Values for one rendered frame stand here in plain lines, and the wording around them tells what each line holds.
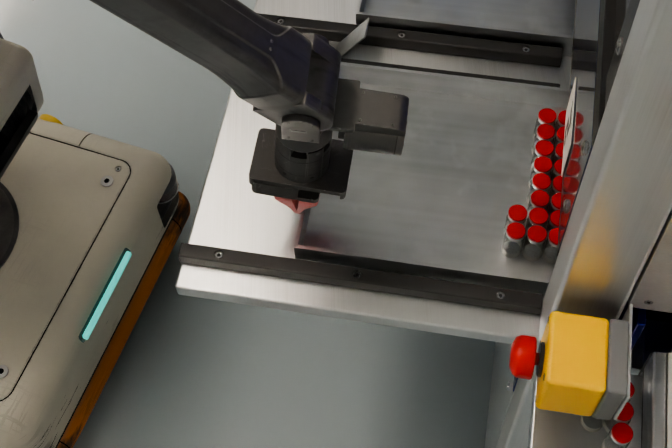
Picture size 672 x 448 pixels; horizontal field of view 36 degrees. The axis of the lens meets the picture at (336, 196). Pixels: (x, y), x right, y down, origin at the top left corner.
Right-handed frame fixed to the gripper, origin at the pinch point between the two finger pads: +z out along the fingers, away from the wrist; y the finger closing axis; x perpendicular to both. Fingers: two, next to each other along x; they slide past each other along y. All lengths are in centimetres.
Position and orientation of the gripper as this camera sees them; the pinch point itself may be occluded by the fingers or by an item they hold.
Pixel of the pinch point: (298, 204)
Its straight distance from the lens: 114.9
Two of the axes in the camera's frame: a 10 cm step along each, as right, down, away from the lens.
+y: 9.9, 1.6, -0.2
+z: -0.7, 5.2, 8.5
